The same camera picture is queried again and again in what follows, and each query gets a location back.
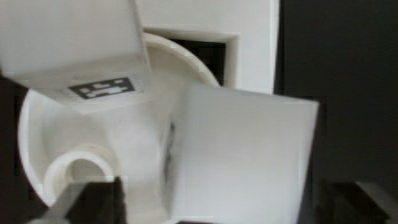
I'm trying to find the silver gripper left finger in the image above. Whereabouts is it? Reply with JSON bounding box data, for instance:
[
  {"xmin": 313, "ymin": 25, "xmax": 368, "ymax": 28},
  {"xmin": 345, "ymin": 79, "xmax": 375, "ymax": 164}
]
[{"xmin": 29, "ymin": 177, "xmax": 128, "ymax": 224}]

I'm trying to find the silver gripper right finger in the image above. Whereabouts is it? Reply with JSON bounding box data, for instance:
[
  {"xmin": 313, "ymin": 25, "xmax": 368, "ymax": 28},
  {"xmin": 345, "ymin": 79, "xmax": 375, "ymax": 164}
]
[{"xmin": 315, "ymin": 181, "xmax": 398, "ymax": 224}]

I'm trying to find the white stool leg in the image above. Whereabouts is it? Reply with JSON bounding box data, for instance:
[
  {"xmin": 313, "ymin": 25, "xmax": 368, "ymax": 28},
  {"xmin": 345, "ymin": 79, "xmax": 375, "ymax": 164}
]
[
  {"xmin": 0, "ymin": 0, "xmax": 151, "ymax": 113},
  {"xmin": 165, "ymin": 84, "xmax": 318, "ymax": 224}
]

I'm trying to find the white right fence bar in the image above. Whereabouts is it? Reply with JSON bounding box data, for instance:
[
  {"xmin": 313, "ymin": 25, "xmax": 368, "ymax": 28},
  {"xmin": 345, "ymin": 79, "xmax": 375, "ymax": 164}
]
[{"xmin": 137, "ymin": 0, "xmax": 279, "ymax": 93}]

